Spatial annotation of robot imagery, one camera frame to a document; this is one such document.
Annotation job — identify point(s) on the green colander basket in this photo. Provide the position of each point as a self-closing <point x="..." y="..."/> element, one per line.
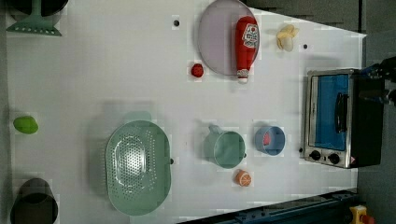
<point x="138" y="174"/>

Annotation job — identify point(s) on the plush peeled banana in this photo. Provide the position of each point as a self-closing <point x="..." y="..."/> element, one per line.
<point x="284" y="38"/>

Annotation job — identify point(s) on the blue bowl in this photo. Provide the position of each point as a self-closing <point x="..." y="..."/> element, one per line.
<point x="278" y="140"/>

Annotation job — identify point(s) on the pink plush in bowl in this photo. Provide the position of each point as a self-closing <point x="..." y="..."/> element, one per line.
<point x="266" y="139"/>

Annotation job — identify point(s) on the red plush ketchup bottle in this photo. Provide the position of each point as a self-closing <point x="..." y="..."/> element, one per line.
<point x="246" y="45"/>

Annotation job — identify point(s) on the yellow red emergency button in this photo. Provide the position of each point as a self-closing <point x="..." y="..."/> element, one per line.
<point x="360" y="216"/>

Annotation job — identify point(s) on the green plush lime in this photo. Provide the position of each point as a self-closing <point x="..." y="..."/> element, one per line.
<point x="25" y="124"/>

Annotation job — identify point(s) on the black cylinder cup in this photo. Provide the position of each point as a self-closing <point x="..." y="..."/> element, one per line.
<point x="35" y="204"/>

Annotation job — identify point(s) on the silver toaster oven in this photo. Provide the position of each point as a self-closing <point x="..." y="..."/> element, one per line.
<point x="341" y="128"/>

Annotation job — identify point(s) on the round grey plate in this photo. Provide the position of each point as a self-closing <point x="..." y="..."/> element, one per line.
<point x="216" y="33"/>

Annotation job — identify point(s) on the black round pot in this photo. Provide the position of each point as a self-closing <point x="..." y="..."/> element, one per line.
<point x="48" y="7"/>

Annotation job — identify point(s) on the red plush strawberry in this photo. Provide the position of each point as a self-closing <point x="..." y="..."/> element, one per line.
<point x="197" y="70"/>

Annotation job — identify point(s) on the plush orange slice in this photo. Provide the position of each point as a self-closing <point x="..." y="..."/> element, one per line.
<point x="243" y="178"/>

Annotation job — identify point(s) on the green slotted spatula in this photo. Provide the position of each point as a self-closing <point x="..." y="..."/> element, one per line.
<point x="36" y="23"/>

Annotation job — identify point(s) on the green measuring cup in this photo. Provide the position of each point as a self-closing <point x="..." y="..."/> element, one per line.
<point x="225" y="148"/>

